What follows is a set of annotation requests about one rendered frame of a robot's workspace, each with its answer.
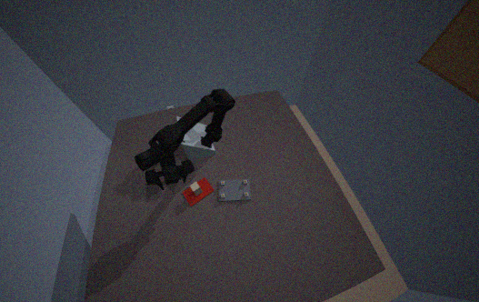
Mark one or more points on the red board with square handle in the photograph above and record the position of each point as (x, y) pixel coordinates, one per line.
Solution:
(197, 191)

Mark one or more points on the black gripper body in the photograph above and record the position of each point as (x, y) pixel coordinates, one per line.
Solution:
(151, 176)

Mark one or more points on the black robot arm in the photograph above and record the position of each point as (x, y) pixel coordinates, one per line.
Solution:
(169, 138)

